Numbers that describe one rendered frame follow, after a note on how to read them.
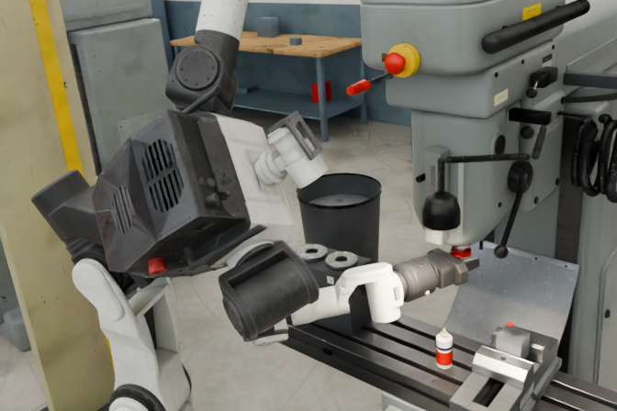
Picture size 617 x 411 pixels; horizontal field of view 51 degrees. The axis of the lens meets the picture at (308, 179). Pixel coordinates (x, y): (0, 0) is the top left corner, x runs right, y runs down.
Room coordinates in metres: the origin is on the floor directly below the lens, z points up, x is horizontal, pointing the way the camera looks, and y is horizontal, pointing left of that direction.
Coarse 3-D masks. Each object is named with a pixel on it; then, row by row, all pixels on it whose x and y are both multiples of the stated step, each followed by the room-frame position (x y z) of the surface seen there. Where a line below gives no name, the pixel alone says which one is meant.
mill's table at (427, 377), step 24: (288, 336) 1.60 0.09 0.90; (312, 336) 1.53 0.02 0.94; (336, 336) 1.52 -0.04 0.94; (360, 336) 1.51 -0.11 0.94; (384, 336) 1.52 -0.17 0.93; (408, 336) 1.49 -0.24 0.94; (432, 336) 1.49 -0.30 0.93; (456, 336) 1.48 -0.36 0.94; (336, 360) 1.48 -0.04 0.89; (360, 360) 1.42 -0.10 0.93; (384, 360) 1.40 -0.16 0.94; (408, 360) 1.39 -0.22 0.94; (432, 360) 1.38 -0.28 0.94; (456, 360) 1.38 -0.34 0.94; (384, 384) 1.37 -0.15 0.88; (408, 384) 1.34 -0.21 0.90; (432, 384) 1.29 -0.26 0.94; (456, 384) 1.28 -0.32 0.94; (552, 384) 1.28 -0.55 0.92; (576, 384) 1.25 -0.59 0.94; (432, 408) 1.28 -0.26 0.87; (552, 408) 1.17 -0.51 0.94; (576, 408) 1.17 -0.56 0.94; (600, 408) 1.16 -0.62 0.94
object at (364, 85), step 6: (378, 78) 1.29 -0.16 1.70; (384, 78) 1.30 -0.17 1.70; (390, 78) 1.32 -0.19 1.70; (354, 84) 1.23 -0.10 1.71; (360, 84) 1.24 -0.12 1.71; (366, 84) 1.25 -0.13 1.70; (372, 84) 1.27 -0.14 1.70; (348, 90) 1.23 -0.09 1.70; (354, 90) 1.22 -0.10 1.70; (360, 90) 1.23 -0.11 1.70; (366, 90) 1.25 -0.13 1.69
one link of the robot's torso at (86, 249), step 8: (88, 240) 1.21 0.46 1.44; (80, 248) 1.21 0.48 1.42; (88, 248) 1.20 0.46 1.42; (96, 248) 1.21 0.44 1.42; (72, 256) 1.23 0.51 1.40; (80, 256) 1.21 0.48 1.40; (88, 256) 1.21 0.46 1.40; (96, 256) 1.20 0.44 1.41; (104, 256) 1.19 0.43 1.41; (104, 264) 1.19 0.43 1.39; (112, 272) 1.19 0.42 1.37; (120, 272) 1.19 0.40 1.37; (128, 272) 1.20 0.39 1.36; (120, 280) 1.19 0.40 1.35; (128, 280) 1.20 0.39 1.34; (120, 288) 1.20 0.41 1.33
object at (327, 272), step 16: (304, 256) 1.63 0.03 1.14; (320, 256) 1.62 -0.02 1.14; (336, 256) 1.61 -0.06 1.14; (352, 256) 1.60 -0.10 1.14; (320, 272) 1.56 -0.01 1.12; (336, 272) 1.54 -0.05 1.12; (352, 304) 1.51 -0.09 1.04; (368, 304) 1.58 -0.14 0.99; (320, 320) 1.57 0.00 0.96; (336, 320) 1.54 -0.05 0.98; (352, 320) 1.51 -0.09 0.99; (352, 336) 1.51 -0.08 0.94
